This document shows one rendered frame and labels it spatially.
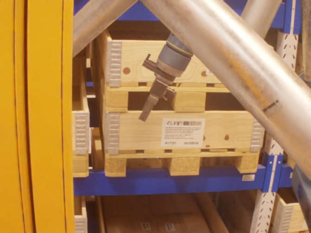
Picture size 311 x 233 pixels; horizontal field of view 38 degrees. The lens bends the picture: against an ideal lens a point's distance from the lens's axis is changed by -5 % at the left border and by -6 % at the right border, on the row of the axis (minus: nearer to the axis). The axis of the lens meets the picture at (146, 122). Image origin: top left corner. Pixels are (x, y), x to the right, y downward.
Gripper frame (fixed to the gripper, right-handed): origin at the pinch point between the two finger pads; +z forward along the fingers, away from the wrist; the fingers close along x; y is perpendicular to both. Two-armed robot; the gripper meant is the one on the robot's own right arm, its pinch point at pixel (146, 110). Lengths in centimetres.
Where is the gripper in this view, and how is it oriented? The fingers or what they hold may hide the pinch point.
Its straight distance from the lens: 172.6
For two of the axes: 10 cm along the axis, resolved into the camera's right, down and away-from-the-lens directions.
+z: -4.6, 8.4, 3.0
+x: 0.9, -2.9, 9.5
